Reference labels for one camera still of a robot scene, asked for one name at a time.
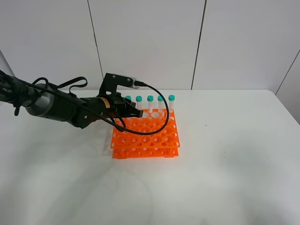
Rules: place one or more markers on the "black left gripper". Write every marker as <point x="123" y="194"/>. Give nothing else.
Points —
<point x="119" y="107"/>

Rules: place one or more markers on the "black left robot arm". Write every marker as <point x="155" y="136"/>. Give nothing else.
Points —
<point x="46" y="100"/>

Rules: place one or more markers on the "teal capped tube in rack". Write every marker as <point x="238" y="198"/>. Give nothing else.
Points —
<point x="139" y="102"/>

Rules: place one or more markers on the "orange test tube rack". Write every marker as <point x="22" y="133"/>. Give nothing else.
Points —
<point x="163" y="144"/>

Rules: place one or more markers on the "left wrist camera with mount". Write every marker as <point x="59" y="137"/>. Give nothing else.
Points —
<point x="112" y="81"/>

